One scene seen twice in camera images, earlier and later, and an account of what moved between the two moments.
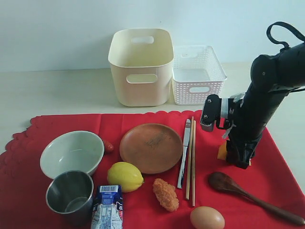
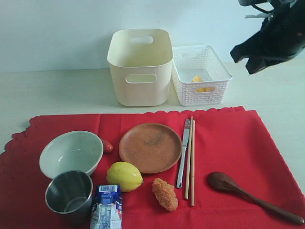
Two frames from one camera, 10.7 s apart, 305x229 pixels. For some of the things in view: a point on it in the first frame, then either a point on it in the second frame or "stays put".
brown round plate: (155, 148) stays put
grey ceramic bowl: (76, 150) stays put
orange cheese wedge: (221, 154) → (198, 78)
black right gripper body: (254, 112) → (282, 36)
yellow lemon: (126, 174) stays put
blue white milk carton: (107, 212) stays put
